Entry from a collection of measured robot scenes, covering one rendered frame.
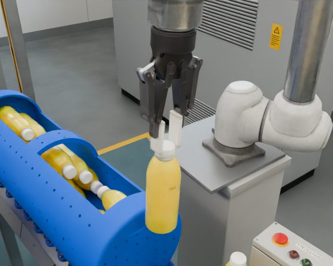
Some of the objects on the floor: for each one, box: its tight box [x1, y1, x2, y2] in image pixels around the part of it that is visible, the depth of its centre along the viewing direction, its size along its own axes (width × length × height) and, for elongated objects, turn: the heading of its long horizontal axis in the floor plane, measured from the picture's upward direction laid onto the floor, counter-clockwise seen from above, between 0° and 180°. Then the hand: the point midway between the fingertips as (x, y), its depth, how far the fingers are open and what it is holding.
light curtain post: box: [0, 0, 36, 103], centre depth 220 cm, size 6×6×170 cm
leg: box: [0, 204, 24, 266], centre depth 198 cm, size 6×6×63 cm
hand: (166, 133), depth 74 cm, fingers closed on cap, 4 cm apart
